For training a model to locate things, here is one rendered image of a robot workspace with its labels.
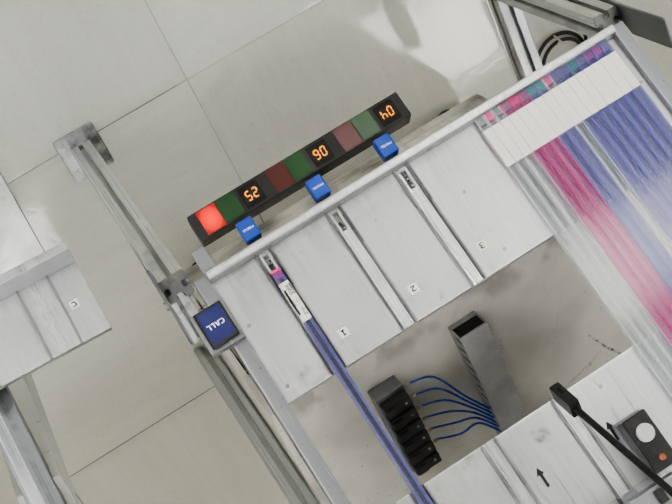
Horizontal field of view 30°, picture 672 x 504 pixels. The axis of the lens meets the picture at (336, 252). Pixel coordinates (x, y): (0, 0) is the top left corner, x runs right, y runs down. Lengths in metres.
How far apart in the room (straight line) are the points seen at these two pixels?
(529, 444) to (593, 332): 0.51
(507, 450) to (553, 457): 0.06
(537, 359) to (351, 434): 0.34
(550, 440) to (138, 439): 1.16
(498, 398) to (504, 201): 0.43
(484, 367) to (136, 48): 0.85
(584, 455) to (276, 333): 0.43
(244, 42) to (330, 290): 0.81
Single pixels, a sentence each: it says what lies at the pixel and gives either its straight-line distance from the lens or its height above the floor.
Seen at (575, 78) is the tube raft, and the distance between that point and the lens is 1.76.
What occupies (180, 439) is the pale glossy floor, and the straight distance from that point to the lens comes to 2.62.
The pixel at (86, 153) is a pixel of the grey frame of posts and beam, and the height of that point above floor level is 0.04.
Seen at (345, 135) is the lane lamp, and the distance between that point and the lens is 1.72.
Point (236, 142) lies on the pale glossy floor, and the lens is 2.39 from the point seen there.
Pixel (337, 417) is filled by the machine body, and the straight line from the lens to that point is 1.95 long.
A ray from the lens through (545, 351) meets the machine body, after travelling 2.07.
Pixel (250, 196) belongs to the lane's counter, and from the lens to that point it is 1.70.
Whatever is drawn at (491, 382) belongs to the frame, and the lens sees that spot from 1.99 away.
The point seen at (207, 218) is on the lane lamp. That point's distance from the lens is 1.69.
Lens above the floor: 2.17
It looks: 59 degrees down
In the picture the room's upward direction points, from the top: 134 degrees clockwise
